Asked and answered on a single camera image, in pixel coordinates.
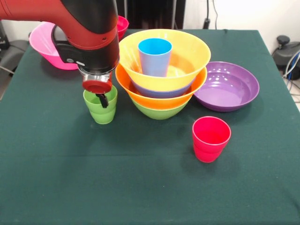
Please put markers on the dark green tablecloth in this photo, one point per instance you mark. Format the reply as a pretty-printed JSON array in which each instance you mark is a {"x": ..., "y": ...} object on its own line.
[{"x": 117, "y": 175}]

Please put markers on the orange bowl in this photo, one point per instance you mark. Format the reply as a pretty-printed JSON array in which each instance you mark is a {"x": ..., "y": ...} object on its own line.
[
  {"x": 164, "y": 103},
  {"x": 192, "y": 51}
]

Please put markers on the green cup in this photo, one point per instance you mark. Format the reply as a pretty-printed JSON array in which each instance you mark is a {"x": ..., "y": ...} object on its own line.
[{"x": 103, "y": 114}]

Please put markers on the pink bowl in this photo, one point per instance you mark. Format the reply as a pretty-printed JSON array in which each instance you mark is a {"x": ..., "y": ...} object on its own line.
[{"x": 44, "y": 47}]

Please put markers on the blue cup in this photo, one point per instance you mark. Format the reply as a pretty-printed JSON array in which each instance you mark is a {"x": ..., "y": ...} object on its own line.
[{"x": 154, "y": 61}]

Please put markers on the red bowl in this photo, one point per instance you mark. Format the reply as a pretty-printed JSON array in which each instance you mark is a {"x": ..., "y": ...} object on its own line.
[{"x": 123, "y": 25}]

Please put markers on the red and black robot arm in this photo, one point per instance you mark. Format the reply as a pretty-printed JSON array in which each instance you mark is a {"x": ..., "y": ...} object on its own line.
[{"x": 82, "y": 28}]

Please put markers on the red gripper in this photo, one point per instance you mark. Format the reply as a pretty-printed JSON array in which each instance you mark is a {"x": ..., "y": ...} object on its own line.
[{"x": 97, "y": 86}]

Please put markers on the purple bowl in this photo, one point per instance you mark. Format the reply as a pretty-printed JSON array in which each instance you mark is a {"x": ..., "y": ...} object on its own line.
[{"x": 225, "y": 93}]

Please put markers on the blue bowl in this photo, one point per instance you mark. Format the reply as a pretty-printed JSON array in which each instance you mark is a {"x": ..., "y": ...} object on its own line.
[{"x": 159, "y": 93}]

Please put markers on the green bowl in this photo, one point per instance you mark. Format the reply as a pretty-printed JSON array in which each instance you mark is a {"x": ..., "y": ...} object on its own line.
[{"x": 161, "y": 114}]

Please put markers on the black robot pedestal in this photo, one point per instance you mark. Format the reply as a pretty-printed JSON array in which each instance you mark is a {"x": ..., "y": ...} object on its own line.
[{"x": 154, "y": 11}]

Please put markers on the red cup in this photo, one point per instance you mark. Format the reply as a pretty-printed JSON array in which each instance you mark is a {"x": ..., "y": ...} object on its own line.
[{"x": 208, "y": 150}]

